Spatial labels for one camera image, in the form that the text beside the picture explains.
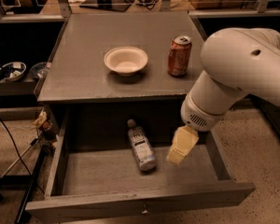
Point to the black monitor stand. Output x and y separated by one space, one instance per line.
109 5

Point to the white paper bowl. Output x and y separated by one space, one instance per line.
126 61

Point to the crumpled snack wrapper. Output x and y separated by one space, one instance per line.
44 125

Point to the orange soda can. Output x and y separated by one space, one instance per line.
179 53

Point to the white bowl with items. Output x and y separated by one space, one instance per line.
13 71

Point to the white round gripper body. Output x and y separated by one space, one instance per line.
196 115

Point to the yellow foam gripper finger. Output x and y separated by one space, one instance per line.
185 138

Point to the small metal drawer knob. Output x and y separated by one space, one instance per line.
144 211

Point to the black tripod leg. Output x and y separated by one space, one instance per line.
22 216

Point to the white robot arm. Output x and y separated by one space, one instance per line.
236 62

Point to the dark glass bowl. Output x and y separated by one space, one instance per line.
39 70

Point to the grey low shelf bench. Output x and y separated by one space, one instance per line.
24 86

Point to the open grey top drawer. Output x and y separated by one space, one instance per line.
94 173

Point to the grey cabinet with counter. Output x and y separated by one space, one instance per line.
79 77

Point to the blue plastic water bottle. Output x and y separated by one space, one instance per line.
142 149

